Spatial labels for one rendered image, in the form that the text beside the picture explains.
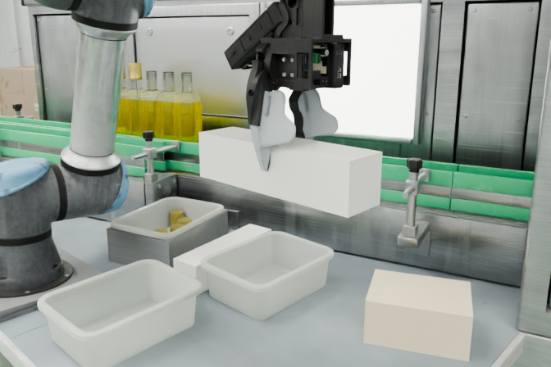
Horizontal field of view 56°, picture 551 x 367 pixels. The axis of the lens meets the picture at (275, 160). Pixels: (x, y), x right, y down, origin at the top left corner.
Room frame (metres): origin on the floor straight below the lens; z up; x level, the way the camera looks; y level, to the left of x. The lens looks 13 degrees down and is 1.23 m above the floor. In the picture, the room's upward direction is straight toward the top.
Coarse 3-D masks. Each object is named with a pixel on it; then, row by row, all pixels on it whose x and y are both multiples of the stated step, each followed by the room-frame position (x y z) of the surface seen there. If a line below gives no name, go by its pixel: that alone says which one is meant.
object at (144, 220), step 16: (144, 208) 1.15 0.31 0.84; (160, 208) 1.19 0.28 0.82; (176, 208) 1.22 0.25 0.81; (192, 208) 1.20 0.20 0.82; (208, 208) 1.18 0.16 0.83; (112, 224) 1.04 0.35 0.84; (128, 224) 1.09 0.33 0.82; (144, 224) 1.14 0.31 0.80; (160, 224) 1.18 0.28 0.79; (192, 224) 1.04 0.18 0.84
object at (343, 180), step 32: (224, 128) 0.70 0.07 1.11; (224, 160) 0.63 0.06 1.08; (256, 160) 0.59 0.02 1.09; (288, 160) 0.56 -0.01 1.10; (320, 160) 0.53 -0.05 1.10; (352, 160) 0.51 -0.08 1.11; (256, 192) 0.59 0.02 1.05; (288, 192) 0.56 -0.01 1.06; (320, 192) 0.53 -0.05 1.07; (352, 192) 0.51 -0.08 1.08
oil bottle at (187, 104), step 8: (176, 96) 1.34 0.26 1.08; (184, 96) 1.33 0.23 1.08; (192, 96) 1.34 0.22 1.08; (176, 104) 1.34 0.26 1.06; (184, 104) 1.33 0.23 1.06; (192, 104) 1.33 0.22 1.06; (200, 104) 1.36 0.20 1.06; (176, 112) 1.34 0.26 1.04; (184, 112) 1.33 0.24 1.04; (192, 112) 1.33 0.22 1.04; (200, 112) 1.36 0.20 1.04; (176, 120) 1.34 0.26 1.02; (184, 120) 1.33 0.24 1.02; (192, 120) 1.33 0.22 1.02; (200, 120) 1.36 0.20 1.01; (176, 128) 1.34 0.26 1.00; (184, 128) 1.33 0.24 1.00; (192, 128) 1.33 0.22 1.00; (200, 128) 1.36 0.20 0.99; (176, 136) 1.34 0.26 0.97; (184, 136) 1.33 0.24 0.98; (192, 136) 1.33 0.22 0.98
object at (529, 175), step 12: (0, 120) 1.77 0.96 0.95; (12, 120) 1.74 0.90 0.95; (24, 120) 1.71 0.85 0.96; (36, 120) 1.69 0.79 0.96; (384, 156) 1.14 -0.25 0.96; (432, 168) 1.09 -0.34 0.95; (444, 168) 1.08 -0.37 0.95; (456, 168) 1.07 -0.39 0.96; (468, 168) 1.06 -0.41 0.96; (480, 168) 1.05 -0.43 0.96; (492, 168) 1.04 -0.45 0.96
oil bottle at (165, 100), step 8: (160, 96) 1.36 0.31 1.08; (168, 96) 1.35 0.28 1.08; (160, 104) 1.36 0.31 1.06; (168, 104) 1.35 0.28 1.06; (160, 112) 1.36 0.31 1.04; (168, 112) 1.35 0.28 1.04; (160, 120) 1.36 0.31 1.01; (168, 120) 1.35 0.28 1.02; (160, 128) 1.36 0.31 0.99; (168, 128) 1.35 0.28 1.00; (160, 136) 1.36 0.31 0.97; (168, 136) 1.35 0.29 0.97
